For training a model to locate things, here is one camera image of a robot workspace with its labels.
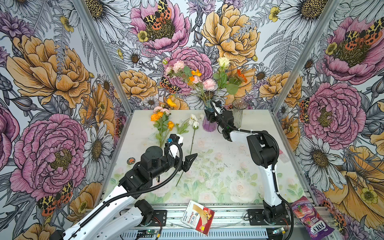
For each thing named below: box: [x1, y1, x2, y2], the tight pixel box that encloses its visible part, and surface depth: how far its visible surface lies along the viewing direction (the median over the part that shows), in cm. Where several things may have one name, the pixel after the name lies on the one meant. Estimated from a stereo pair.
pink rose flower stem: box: [162, 59, 207, 103], surface depth 89 cm
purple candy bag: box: [291, 196, 335, 240], surface depth 73 cm
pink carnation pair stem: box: [192, 75, 216, 103], surface depth 93 cm
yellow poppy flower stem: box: [187, 69, 210, 109], surface depth 91 cm
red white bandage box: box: [181, 200, 215, 236], surface depth 73 cm
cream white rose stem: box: [213, 56, 230, 100], surface depth 96 cm
